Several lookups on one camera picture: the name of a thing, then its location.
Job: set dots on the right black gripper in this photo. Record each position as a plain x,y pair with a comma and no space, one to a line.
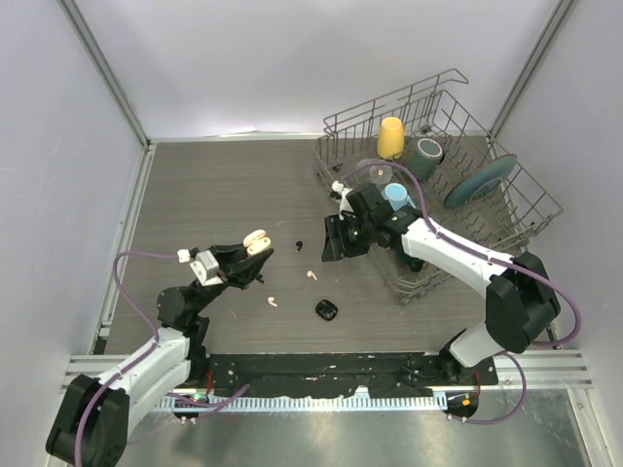
334,234

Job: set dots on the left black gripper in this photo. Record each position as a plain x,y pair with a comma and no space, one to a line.
236,266

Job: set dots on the beige earbud charging case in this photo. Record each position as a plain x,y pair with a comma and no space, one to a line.
256,242

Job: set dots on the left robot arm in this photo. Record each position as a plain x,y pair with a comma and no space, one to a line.
97,414

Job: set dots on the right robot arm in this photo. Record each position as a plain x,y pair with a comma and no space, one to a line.
519,304

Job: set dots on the black earbud charging case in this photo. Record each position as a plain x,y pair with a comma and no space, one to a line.
326,310

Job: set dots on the light blue mug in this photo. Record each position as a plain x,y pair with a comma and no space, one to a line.
397,196

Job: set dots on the clear glass cup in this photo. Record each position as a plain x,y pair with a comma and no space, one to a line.
369,172

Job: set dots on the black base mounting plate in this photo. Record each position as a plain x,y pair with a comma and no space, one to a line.
330,375

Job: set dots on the yellow cup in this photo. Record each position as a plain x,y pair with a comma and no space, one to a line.
391,138

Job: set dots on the dark grey-green mug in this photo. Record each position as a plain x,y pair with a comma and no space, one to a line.
424,159

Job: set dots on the teal blue plate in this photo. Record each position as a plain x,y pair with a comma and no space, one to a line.
481,182

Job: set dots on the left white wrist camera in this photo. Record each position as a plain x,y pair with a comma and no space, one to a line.
203,264

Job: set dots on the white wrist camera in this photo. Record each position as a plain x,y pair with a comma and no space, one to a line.
203,264
339,193

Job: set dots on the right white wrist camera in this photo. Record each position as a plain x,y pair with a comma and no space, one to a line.
339,193

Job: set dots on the grey wire dish rack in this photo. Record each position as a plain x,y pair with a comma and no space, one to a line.
505,220

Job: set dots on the white perforated cable strip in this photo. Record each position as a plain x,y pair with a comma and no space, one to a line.
360,402

